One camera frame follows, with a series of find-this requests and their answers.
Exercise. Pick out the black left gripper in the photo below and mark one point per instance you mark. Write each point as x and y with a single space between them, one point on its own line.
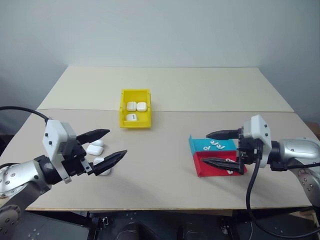
73 162

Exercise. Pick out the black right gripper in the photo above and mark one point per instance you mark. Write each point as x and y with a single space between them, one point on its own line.
247 150

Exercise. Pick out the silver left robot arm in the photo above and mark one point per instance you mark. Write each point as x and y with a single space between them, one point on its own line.
15 175

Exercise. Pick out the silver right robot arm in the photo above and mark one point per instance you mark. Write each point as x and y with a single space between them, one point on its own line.
297 150

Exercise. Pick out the yellow plastic bin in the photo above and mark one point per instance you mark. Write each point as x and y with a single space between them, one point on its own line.
135 124

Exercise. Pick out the blue plastic tray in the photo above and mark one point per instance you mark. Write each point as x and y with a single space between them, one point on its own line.
197 145

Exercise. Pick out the red plastic tray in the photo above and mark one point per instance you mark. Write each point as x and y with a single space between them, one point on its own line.
203 168

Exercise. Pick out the light wooden board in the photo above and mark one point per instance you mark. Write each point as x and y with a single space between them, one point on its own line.
308 215

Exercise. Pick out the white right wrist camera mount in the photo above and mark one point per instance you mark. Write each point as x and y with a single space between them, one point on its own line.
258 130

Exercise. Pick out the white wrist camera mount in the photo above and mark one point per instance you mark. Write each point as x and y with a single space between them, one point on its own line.
53 140
258 130

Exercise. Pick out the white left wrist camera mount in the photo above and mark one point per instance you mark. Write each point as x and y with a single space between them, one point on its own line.
53 140

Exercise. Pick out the black metal base frame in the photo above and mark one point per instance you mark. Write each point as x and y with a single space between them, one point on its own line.
75 225

